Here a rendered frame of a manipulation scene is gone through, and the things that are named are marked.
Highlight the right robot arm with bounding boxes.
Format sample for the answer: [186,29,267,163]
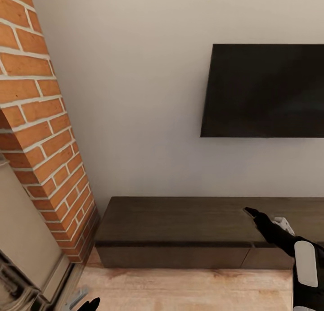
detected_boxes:
[245,207,324,311]

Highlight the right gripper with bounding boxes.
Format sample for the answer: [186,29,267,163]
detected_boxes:
[245,207,284,244]

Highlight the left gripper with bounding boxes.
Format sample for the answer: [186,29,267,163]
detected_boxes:
[78,298,100,311]

